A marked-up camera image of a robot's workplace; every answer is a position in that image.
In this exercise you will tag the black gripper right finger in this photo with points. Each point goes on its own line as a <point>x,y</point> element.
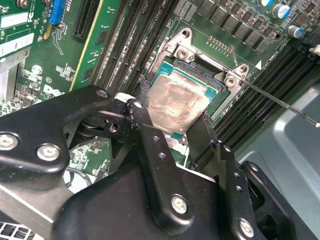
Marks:
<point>227,175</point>

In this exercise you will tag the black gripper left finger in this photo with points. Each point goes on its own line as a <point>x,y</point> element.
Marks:
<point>30,120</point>

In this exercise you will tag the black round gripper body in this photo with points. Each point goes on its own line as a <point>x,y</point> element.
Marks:
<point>107,212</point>

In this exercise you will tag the silver topped CPU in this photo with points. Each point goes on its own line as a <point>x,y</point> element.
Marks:
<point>175,100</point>

